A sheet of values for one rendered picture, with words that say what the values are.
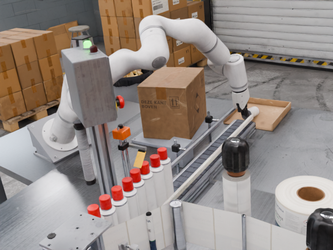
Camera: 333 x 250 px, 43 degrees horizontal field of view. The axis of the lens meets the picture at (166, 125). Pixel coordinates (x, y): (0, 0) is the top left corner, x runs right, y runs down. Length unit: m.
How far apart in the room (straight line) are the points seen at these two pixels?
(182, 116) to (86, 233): 1.05
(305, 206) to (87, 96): 0.67
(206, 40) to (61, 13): 6.20
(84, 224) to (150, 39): 0.81
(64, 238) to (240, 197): 0.56
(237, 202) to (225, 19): 4.97
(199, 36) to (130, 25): 3.57
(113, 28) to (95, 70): 4.25
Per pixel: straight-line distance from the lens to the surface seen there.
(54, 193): 1.81
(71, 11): 7.88
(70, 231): 1.04
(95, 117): 1.18
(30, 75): 4.77
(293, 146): 1.98
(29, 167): 2.06
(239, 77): 1.91
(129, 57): 1.64
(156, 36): 1.62
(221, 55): 1.76
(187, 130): 1.97
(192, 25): 1.62
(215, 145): 1.89
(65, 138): 2.04
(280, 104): 2.38
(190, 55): 5.63
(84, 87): 1.15
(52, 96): 4.97
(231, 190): 1.31
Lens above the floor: 1.75
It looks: 24 degrees down
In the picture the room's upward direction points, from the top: 6 degrees counter-clockwise
